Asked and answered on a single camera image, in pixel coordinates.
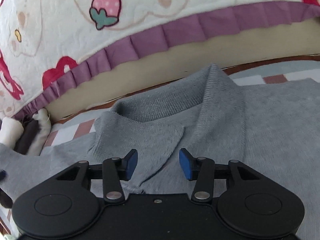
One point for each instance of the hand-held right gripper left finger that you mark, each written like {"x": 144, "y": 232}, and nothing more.
{"x": 131, "y": 165}

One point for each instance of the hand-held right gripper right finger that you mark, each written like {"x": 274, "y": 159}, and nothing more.
{"x": 186, "y": 165}

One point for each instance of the grey sweater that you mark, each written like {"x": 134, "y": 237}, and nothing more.
{"x": 250, "y": 130}

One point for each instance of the cream folded cloth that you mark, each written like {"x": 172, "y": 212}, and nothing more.
{"x": 42, "y": 130}

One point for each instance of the dark brown folded cloth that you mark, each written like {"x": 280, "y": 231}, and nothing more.
{"x": 27, "y": 140}

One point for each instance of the beige bed base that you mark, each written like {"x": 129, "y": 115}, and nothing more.
{"x": 175, "y": 57}

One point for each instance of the white folded cloth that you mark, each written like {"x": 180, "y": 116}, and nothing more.
{"x": 10, "y": 130}

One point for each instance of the bear print blanket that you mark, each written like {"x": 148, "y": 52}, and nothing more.
{"x": 62, "y": 17}

